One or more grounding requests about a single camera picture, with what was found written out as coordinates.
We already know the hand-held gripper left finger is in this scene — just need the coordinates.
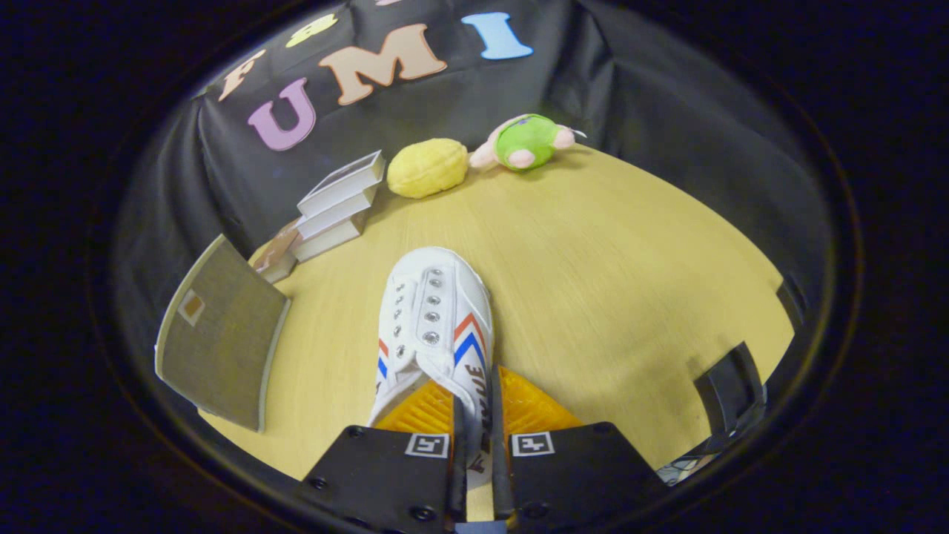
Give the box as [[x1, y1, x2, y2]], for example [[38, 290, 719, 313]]
[[297, 378, 469, 534]]

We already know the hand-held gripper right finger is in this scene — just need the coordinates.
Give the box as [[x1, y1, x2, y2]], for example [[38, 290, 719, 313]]
[[489, 365, 668, 531]]

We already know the white canvas shoe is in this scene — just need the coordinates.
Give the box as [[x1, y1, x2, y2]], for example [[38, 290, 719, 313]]
[[367, 247, 496, 475]]

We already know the grey fabric storage box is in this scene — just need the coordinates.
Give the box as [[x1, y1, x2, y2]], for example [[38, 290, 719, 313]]
[[154, 234, 291, 432]]

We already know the black chair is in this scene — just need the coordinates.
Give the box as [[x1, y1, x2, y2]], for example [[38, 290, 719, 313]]
[[693, 341, 768, 446]]

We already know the brown book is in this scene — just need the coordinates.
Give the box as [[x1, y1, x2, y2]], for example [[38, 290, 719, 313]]
[[252, 219, 301, 284]]

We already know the yellow plush toy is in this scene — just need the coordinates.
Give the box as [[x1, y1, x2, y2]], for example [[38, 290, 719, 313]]
[[386, 138, 469, 200]]

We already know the white book with portrait cover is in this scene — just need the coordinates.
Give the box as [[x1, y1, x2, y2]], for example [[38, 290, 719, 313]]
[[297, 150, 386, 218]]

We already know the green and pink plush toy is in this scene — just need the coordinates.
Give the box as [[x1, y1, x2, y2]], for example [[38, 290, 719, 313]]
[[469, 113, 586, 174]]

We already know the black backdrop cloth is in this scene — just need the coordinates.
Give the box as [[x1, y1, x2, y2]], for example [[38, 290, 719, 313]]
[[111, 0, 835, 334]]

